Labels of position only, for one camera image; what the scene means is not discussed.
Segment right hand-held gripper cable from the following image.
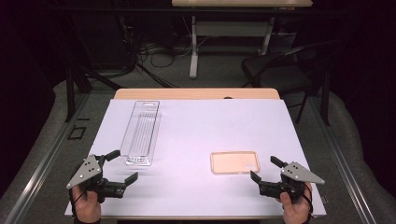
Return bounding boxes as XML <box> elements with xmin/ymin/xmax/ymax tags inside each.
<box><xmin>304</xmin><ymin>186</ymin><xmax>314</xmax><ymax>217</ymax></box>

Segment white-legged wooden desk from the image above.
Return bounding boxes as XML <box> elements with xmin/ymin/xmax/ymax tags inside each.
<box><xmin>171</xmin><ymin>0</ymin><xmax>314</xmax><ymax>79</ymax></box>

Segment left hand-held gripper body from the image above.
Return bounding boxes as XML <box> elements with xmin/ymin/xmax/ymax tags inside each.
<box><xmin>65</xmin><ymin>154</ymin><xmax>127</xmax><ymax>203</ymax></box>

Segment left hand-held gripper cable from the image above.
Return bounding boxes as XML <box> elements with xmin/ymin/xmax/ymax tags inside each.
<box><xmin>68</xmin><ymin>186</ymin><xmax>88</xmax><ymax>218</ymax></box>

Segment hand-held gripper cable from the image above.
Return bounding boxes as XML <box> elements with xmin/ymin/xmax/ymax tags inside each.
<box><xmin>304</xmin><ymin>186</ymin><xmax>314</xmax><ymax>217</ymax></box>
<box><xmin>68</xmin><ymin>186</ymin><xmax>88</xmax><ymax>218</ymax></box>

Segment person's left hand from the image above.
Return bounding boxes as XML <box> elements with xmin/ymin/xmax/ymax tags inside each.
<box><xmin>72</xmin><ymin>185</ymin><xmax>102</xmax><ymax>223</ymax></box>

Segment beige phone case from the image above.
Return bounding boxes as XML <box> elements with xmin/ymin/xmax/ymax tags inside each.
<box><xmin>210</xmin><ymin>150</ymin><xmax>261</xmax><ymax>175</ymax></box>

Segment metal floor rail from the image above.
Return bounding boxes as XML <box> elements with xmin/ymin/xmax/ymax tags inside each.
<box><xmin>307</xmin><ymin>96</ymin><xmax>378</xmax><ymax>224</ymax></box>
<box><xmin>4</xmin><ymin>92</ymin><xmax>92</xmax><ymax>224</ymax></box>

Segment wooden table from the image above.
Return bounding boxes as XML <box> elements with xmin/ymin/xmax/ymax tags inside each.
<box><xmin>71</xmin><ymin>88</ymin><xmax>318</xmax><ymax>221</ymax></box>

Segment white table board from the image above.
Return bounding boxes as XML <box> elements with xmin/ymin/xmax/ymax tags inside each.
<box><xmin>64</xmin><ymin>98</ymin><xmax>327</xmax><ymax>217</ymax></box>

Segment person's right hand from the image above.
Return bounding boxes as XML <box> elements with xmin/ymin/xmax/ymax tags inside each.
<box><xmin>278</xmin><ymin>183</ymin><xmax>313</xmax><ymax>224</ymax></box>

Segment black floor socket frame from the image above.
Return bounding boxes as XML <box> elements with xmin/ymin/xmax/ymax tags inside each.
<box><xmin>67</xmin><ymin>125</ymin><xmax>88</xmax><ymax>141</ymax></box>

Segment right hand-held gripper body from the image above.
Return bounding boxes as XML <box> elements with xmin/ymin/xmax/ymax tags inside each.
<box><xmin>258</xmin><ymin>161</ymin><xmax>326</xmax><ymax>203</ymax></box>

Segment black folding chair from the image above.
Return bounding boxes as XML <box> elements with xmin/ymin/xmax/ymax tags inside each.
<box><xmin>241</xmin><ymin>40</ymin><xmax>340</xmax><ymax>125</ymax></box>

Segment black metal stand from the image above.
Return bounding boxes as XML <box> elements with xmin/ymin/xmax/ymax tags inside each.
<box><xmin>319</xmin><ymin>62</ymin><xmax>332</xmax><ymax>127</ymax></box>
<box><xmin>64</xmin><ymin>15</ymin><xmax>123</xmax><ymax>123</ymax></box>

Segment black floor cables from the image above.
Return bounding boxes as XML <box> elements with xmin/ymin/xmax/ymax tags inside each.
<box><xmin>118</xmin><ymin>15</ymin><xmax>213</xmax><ymax>89</ymax></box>

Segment clear plastic packaging tray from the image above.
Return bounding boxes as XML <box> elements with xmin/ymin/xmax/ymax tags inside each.
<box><xmin>120</xmin><ymin>100</ymin><xmax>163</xmax><ymax>167</ymax></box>

